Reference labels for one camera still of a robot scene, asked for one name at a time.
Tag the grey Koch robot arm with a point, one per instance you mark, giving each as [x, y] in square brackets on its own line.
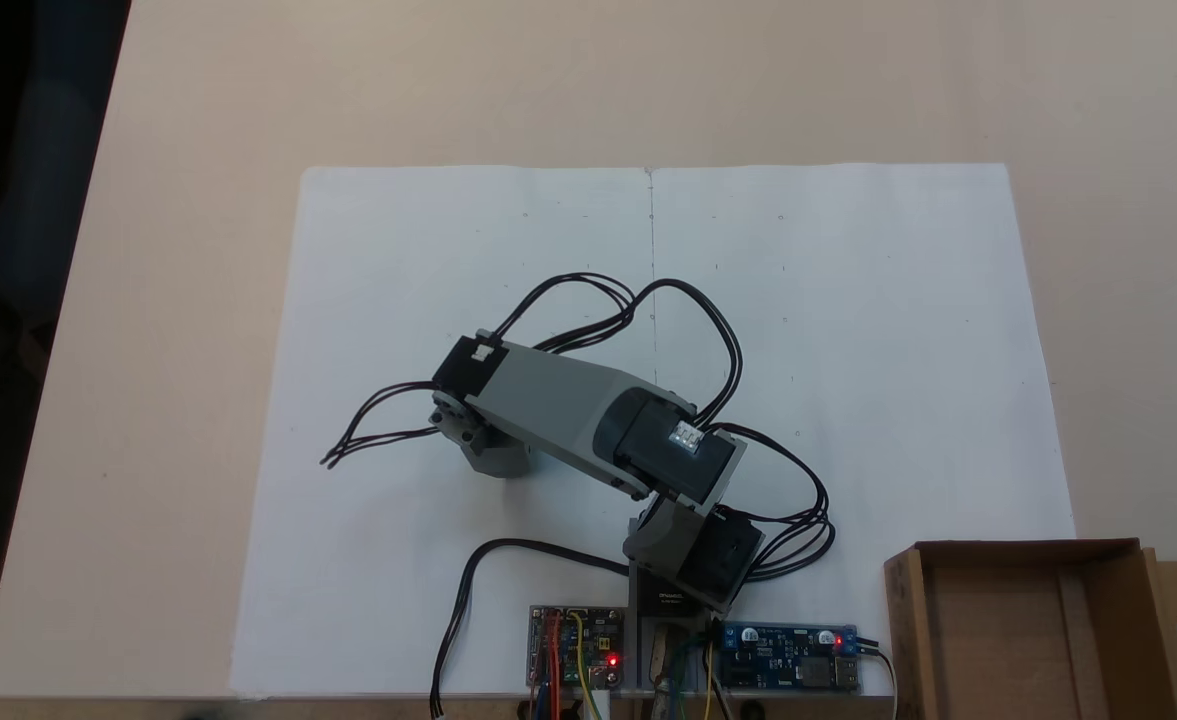
[558, 400]

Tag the blue circuit board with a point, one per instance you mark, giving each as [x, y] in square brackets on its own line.
[778, 655]

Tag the thin black power lead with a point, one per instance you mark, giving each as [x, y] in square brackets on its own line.
[883, 660]

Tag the brown cardboard box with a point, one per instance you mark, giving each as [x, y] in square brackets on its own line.
[998, 620]

